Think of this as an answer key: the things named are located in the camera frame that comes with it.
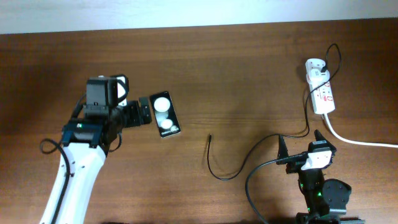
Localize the black smartphone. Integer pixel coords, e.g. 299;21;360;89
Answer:
149;91;181;138

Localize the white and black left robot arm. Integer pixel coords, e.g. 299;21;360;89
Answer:
40;74;152;223

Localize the white power strip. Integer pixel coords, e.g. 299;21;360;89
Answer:
305;58;335;114

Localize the white power strip cord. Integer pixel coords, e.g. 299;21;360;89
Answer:
322;113;398;149

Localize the thin black charging cable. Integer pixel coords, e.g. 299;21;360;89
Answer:
206;43;342;181

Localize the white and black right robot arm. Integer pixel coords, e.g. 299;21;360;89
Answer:
277;130;366;224

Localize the white USB charger plug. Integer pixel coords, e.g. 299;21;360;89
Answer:
307;68;330;85

